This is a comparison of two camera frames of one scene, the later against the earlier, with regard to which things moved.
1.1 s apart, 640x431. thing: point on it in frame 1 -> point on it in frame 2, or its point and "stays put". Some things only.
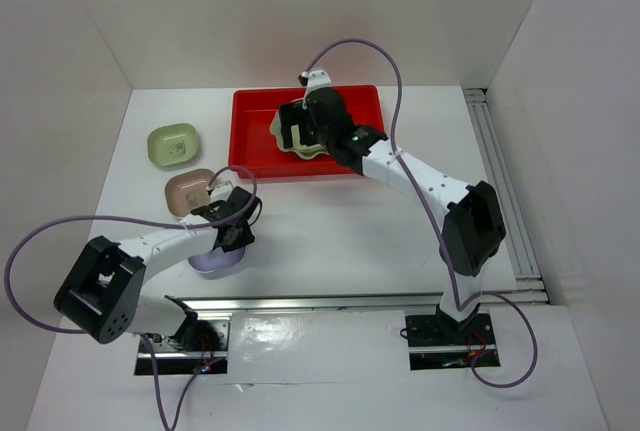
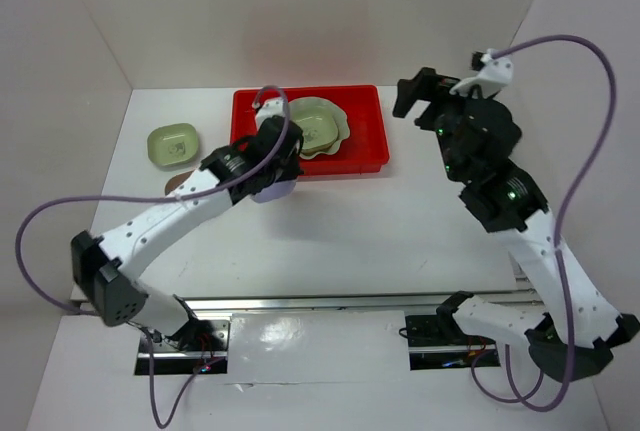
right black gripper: x=291 y=113 -> x=426 y=85
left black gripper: x=245 y=237 -> x=292 y=169
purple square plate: x=216 y=259 -> x=274 y=192
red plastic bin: x=253 y=151 stays put
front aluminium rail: x=363 y=301 stays put
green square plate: x=173 y=144 stays put
